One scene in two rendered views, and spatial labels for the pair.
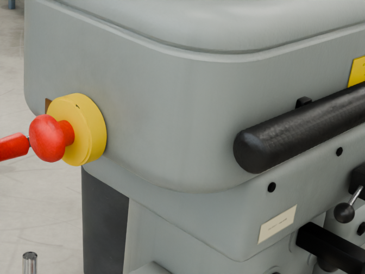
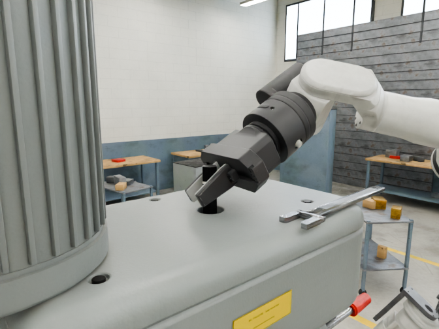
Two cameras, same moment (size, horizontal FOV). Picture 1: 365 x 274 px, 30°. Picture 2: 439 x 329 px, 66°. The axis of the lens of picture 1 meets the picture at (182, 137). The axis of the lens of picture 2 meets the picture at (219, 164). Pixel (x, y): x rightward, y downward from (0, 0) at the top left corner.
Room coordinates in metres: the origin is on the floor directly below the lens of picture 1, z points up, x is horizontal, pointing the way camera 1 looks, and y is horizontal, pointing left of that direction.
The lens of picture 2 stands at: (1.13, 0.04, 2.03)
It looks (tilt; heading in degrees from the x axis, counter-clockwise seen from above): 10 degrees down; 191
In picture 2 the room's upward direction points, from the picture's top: straight up
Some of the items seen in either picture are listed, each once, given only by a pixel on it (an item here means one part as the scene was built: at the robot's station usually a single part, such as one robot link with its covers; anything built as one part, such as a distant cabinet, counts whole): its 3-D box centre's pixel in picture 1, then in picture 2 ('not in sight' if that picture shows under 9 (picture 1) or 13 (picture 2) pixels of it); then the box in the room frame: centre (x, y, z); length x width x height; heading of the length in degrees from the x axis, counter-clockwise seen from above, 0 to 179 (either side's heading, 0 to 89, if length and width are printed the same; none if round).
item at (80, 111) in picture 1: (75, 129); not in sight; (0.52, 0.09, 1.76); 0.06 x 0.02 x 0.06; 51
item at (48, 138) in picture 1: (53, 136); not in sight; (0.50, 0.11, 1.76); 0.04 x 0.03 x 0.04; 51
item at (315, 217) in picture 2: not in sight; (343, 202); (0.64, 0.13, 1.89); 0.24 x 0.04 x 0.01; 143
